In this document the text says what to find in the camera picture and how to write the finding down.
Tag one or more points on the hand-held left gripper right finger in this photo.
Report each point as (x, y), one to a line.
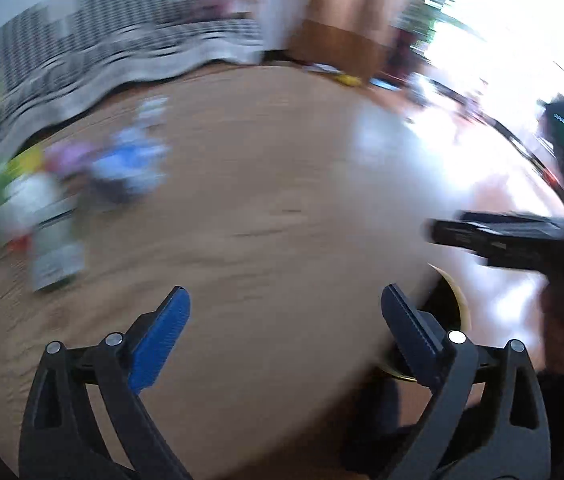
(412, 345)

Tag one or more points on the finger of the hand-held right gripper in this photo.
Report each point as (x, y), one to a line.
(507, 247)
(517, 222)

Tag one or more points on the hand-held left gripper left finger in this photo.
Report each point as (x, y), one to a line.
(162, 340)

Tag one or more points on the black bin with gold rim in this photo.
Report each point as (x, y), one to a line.
(449, 305)

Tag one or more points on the purple and pink toy figure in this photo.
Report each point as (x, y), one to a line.
(69, 157)

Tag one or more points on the yellow-green snack packet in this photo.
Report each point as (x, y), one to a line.
(24, 160)

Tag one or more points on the person's right hand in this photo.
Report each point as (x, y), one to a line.
(559, 325)

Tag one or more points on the grey and white packet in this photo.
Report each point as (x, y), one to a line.
(57, 255)

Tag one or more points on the blue plastic bag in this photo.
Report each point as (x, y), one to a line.
(129, 162)

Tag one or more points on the white and green packet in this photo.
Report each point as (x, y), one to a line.
(32, 197)

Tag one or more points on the yellow toy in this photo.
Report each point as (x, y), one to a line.
(349, 80)

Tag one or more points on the potted plant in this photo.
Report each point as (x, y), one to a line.
(434, 0)

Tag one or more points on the silver foil wrapper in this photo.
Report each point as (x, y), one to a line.
(151, 111)

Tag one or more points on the scattered papers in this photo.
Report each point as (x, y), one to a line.
(323, 67)

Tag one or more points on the black and white striped blanket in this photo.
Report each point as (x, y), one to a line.
(112, 30)

